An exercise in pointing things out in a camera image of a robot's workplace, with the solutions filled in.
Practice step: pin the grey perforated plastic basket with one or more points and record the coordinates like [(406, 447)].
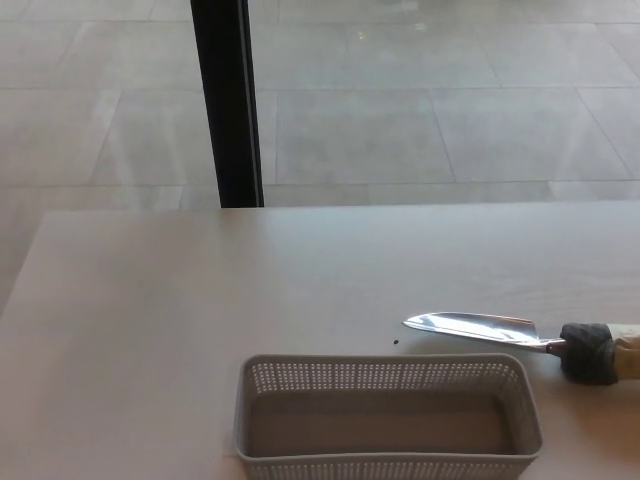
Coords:
[(385, 465)]

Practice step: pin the black vertical post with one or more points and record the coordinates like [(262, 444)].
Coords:
[(227, 100)]

